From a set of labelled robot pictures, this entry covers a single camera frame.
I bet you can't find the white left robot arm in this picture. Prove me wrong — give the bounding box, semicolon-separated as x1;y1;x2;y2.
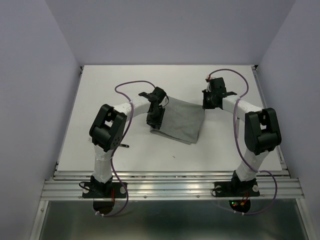
89;87;167;197

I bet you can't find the grey cloth napkin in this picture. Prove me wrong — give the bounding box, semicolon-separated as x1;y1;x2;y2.
150;97;205;145

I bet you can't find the black handled fork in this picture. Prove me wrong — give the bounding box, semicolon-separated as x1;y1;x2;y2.
88;137;130;149

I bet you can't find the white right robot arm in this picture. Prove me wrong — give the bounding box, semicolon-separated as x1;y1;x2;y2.
202;77;282;195

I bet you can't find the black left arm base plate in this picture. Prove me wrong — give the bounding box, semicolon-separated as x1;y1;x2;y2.
78;181;127;199

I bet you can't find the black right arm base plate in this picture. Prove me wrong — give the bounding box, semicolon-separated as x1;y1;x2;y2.
211;181;260;198

